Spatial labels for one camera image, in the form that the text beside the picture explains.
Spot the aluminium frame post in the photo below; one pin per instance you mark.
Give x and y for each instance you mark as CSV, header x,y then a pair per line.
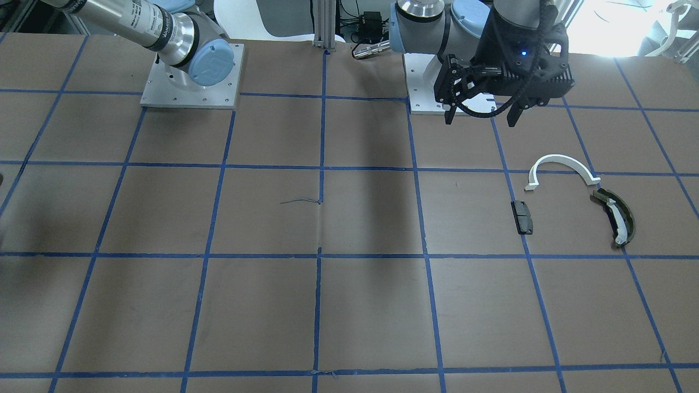
x,y
323,19

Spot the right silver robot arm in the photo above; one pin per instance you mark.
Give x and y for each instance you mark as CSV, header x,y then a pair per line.
x,y
182,35

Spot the green brake shoe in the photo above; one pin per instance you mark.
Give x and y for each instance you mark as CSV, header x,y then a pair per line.
x,y
620,216

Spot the black brake pad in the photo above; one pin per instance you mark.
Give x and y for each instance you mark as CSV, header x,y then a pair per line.
x,y
522,217

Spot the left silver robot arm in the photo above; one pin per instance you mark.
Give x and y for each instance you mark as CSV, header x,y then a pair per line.
x,y
425,26

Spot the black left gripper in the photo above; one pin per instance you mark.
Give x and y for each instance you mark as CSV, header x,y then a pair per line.
x,y
490,48

